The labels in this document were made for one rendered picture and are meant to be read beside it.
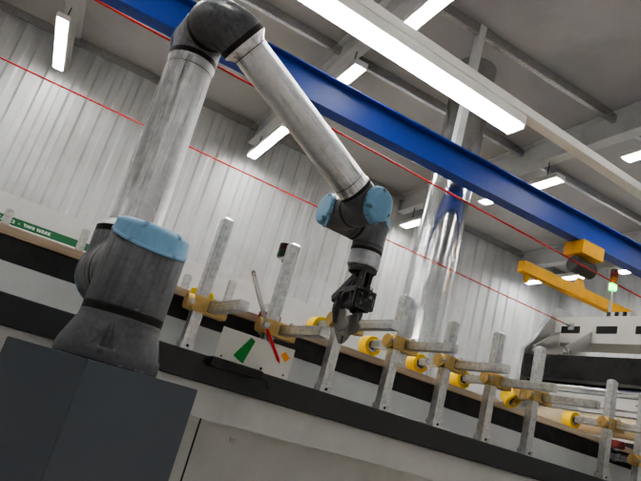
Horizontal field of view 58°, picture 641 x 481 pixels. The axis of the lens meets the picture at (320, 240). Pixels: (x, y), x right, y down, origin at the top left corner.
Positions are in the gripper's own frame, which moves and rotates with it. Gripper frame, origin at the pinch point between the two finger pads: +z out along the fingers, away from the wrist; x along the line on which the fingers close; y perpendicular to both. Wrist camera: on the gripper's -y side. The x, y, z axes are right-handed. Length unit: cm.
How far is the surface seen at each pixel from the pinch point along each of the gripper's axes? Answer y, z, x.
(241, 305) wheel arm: -11.3, -1.2, -25.7
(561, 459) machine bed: -58, 8, 169
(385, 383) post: -37, 3, 44
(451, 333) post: -37, -23, 69
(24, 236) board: -57, -6, -81
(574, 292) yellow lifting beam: -273, -178, 429
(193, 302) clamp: -35.4, -1.2, -31.9
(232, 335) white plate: -36.0, 4.5, -16.6
